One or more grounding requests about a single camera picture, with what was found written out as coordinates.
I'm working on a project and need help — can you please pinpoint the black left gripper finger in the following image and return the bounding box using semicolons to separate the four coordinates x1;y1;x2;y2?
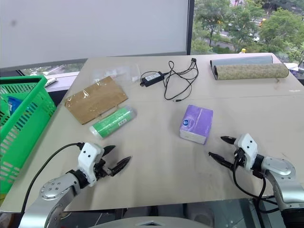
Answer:
103;145;116;157
110;156;132;177

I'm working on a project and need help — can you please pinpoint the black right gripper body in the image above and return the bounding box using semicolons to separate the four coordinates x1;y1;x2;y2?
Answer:
233;147;247;167

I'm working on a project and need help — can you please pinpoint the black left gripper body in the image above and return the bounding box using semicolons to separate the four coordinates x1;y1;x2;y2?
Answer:
93;158;113;181

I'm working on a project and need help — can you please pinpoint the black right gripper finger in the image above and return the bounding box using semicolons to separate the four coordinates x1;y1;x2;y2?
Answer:
208;152;236;169
220;135;236;145

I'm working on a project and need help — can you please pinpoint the green plastic shopping basket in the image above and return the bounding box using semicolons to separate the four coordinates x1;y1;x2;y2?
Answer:
0;75;57;193

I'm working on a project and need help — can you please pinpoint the blue packet in basket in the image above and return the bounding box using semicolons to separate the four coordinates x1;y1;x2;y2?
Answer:
6;96;24;117

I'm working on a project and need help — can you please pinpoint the green garbage bag roll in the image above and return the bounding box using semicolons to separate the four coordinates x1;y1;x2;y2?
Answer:
89;105;138;139

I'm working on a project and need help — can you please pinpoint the purple tissue pack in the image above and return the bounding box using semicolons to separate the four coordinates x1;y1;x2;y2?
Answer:
179;104;214;145

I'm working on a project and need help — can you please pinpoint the brown speckled rolled mat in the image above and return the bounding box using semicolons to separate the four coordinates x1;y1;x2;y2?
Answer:
213;63;289;81

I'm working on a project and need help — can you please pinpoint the clear plastic bag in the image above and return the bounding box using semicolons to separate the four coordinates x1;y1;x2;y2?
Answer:
92;64;141;84

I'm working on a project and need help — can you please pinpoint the grey rolled mat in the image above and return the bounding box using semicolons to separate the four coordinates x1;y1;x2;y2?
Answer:
209;56;275;72

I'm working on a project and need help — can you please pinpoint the white roller blind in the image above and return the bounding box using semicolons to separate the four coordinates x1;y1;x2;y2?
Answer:
0;0;189;69

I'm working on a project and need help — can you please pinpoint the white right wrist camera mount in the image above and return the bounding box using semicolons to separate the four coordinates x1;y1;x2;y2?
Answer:
233;133;259;171

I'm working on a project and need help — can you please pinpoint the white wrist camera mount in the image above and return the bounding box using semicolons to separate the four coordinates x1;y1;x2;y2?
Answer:
77;142;105;187
233;133;259;171

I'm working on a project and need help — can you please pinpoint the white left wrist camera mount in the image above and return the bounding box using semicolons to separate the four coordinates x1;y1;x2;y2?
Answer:
77;142;105;187

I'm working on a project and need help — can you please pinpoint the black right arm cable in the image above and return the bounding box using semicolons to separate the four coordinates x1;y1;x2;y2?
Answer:
232;152;278;213

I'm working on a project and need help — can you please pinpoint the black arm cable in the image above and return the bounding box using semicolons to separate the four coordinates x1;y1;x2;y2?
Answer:
20;142;86;214
232;152;278;213

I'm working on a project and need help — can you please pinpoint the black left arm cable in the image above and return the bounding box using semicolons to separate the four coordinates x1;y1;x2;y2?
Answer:
20;142;86;214

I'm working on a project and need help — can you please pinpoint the black power adapter with cable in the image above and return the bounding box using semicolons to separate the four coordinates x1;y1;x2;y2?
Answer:
139;58;199;103

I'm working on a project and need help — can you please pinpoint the dark window frame post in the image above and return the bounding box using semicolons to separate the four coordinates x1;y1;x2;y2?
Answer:
186;0;196;56

